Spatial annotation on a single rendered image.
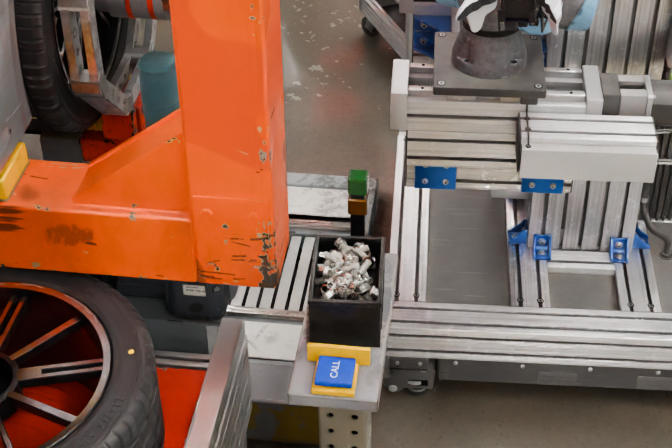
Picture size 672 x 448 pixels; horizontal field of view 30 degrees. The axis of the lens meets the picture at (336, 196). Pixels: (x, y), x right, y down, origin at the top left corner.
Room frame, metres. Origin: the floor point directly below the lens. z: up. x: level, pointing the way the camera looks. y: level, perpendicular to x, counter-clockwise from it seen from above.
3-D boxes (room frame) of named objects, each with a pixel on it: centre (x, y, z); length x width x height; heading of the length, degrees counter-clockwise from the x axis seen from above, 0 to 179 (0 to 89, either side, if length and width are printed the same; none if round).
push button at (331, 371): (1.66, 0.01, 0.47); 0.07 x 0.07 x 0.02; 82
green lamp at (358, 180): (2.03, -0.05, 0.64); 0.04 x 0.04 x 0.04; 82
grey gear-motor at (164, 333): (2.17, 0.44, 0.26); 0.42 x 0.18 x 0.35; 82
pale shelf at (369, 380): (1.83, -0.02, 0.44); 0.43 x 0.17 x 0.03; 172
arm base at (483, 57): (2.20, -0.31, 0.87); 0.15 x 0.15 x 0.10
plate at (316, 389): (1.66, 0.01, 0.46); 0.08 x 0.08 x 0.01; 82
